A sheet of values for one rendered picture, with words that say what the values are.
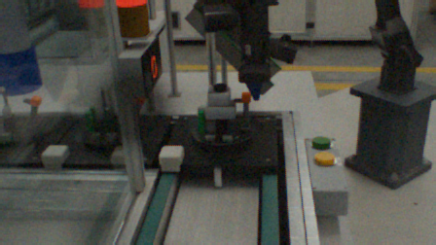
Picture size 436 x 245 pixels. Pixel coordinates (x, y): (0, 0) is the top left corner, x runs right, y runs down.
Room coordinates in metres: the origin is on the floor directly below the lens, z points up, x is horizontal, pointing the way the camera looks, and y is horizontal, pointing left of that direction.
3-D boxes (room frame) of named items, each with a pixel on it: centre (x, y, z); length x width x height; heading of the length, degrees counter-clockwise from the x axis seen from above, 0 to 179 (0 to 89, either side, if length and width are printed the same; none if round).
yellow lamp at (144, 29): (0.77, 0.12, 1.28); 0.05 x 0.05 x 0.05
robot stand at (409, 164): (0.97, -0.40, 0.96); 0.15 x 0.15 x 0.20; 34
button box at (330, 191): (0.84, -0.22, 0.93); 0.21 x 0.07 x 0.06; 173
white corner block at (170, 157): (0.86, 0.09, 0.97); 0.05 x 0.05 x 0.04; 83
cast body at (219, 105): (0.95, 0.00, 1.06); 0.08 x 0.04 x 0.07; 83
